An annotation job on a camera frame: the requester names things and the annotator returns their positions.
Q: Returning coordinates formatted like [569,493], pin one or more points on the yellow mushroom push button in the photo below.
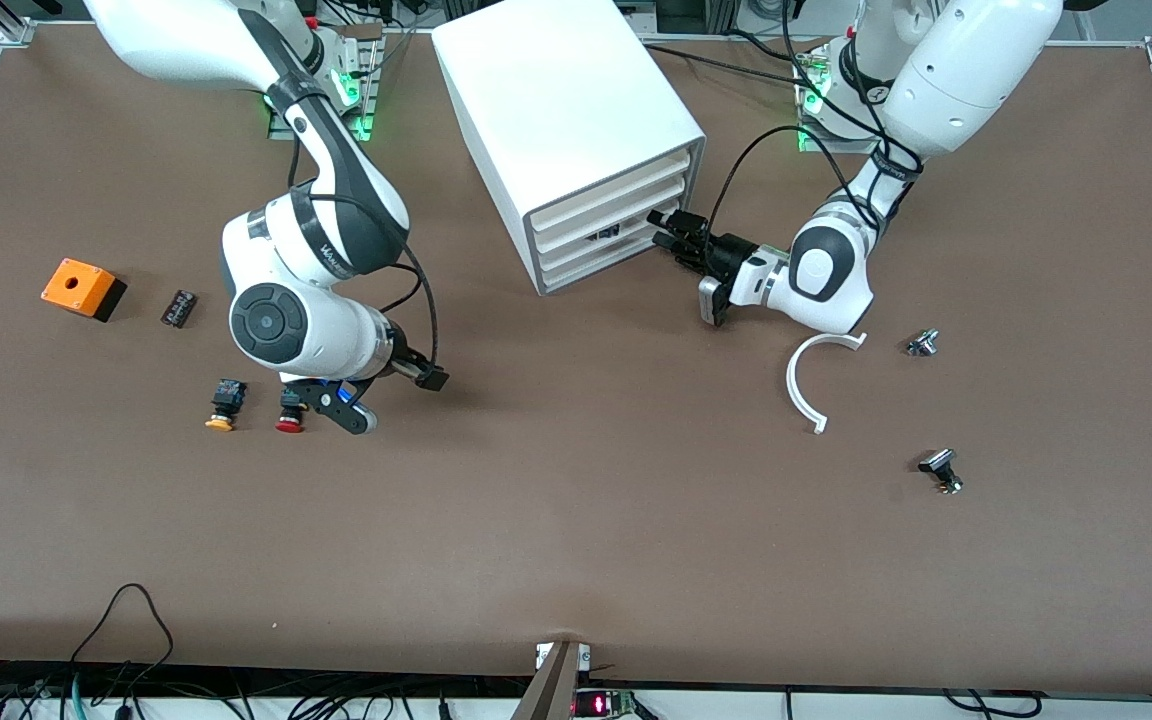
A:
[226,398]

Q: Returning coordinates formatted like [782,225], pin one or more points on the white plastic drawer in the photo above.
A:
[566,250]
[586,263]
[606,195]
[576,226]

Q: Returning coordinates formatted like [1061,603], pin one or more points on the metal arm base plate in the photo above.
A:
[371,80]
[831,145]

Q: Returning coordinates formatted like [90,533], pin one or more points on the white semicircular bracket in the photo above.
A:
[791,385]

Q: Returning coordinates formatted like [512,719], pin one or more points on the grey camera mount beam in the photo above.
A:
[551,690]

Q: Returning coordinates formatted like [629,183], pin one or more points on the white drawer cabinet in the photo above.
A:
[556,90]

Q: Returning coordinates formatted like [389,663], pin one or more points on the orange button enclosure box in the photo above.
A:
[76,283]

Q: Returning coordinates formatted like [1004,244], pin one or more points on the device with red display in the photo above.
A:
[591,705]

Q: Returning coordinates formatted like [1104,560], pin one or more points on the chrome metal fitting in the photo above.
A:
[922,344]

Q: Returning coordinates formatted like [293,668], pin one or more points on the small black contact block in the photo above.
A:
[179,308]

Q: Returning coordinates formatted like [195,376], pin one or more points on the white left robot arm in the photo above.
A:
[956,70]

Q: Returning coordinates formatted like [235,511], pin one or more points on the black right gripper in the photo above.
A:
[409,366]

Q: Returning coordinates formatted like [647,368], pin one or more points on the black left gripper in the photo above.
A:
[725,253]

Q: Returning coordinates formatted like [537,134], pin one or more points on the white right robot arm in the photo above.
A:
[266,320]

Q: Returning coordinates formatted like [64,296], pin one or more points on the red mushroom push button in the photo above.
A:
[288,425]

